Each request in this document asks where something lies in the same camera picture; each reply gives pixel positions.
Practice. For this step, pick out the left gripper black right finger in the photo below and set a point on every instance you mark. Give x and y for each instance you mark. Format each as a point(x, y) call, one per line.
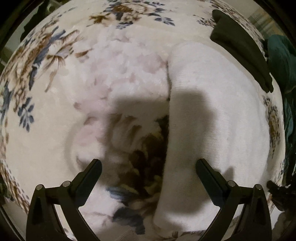
point(254, 221)

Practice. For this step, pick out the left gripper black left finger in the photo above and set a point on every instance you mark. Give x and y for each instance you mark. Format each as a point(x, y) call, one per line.
point(43, 222)

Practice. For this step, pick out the dark teal garment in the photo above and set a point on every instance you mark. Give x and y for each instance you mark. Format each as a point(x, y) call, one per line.
point(280, 54)

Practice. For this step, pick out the floral plush blanket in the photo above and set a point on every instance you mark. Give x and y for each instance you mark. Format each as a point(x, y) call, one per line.
point(91, 81)

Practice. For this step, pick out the black folded garment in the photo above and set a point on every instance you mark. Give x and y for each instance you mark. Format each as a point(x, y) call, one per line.
point(235, 40)

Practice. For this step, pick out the striped green curtain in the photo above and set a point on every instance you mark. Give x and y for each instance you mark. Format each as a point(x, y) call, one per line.
point(265, 24)

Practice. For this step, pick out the white knit sweater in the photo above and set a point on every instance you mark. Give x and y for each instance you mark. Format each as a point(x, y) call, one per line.
point(216, 114)

